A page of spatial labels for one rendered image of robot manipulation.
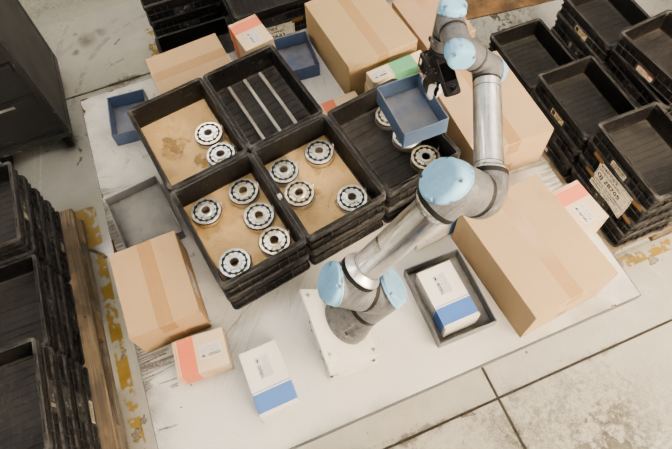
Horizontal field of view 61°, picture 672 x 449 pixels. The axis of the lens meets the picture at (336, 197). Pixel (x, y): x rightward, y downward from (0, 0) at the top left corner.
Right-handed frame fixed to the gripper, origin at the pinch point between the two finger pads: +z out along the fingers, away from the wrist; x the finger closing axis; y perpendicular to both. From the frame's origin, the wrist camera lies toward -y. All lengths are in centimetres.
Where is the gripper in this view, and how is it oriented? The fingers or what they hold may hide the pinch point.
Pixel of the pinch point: (433, 98)
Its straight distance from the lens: 181.5
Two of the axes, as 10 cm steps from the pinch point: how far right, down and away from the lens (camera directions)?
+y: -3.5, -8.1, 4.7
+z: -0.3, 5.2, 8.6
